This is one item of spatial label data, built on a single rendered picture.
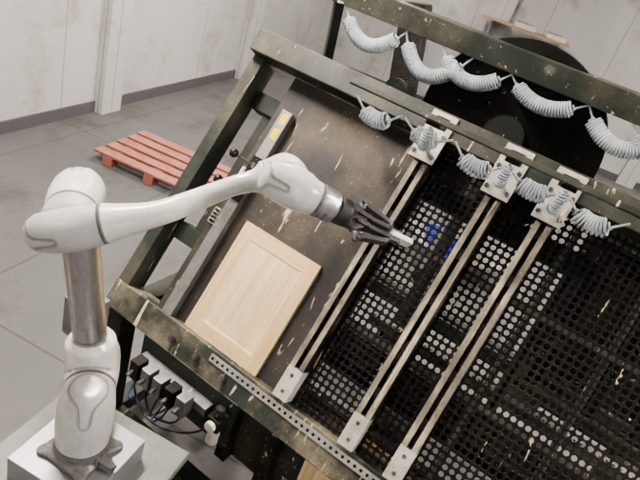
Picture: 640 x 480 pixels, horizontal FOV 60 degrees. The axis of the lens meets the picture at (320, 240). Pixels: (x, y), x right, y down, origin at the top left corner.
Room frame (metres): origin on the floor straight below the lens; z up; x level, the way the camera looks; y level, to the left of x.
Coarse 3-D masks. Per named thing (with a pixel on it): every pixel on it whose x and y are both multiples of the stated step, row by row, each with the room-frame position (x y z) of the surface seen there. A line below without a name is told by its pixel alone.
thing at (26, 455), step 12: (48, 432) 1.12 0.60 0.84; (120, 432) 1.20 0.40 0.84; (24, 444) 1.05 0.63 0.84; (36, 444) 1.07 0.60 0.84; (132, 444) 1.18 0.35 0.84; (144, 444) 1.20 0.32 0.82; (12, 456) 1.01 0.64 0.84; (24, 456) 1.02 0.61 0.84; (36, 456) 1.03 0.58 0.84; (120, 456) 1.12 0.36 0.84; (132, 456) 1.15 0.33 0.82; (12, 468) 0.99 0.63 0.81; (24, 468) 0.98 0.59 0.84; (36, 468) 1.00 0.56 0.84; (48, 468) 1.01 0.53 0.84; (120, 468) 1.09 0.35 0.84; (132, 468) 1.16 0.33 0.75
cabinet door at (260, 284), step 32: (256, 256) 1.87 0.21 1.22; (288, 256) 1.86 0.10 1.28; (224, 288) 1.81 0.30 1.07; (256, 288) 1.80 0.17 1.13; (288, 288) 1.78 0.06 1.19; (192, 320) 1.74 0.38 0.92; (224, 320) 1.73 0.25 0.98; (256, 320) 1.72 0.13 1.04; (288, 320) 1.71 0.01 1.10; (224, 352) 1.65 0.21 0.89; (256, 352) 1.64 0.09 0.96
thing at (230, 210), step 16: (288, 112) 2.20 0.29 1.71; (272, 128) 2.17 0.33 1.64; (288, 128) 2.19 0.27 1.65; (272, 144) 2.13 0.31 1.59; (224, 208) 1.99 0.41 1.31; (240, 208) 2.02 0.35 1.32; (224, 224) 1.95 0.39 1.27; (208, 240) 1.92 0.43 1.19; (208, 256) 1.89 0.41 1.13; (192, 272) 1.84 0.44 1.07; (176, 288) 1.81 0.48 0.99; (176, 304) 1.77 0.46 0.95
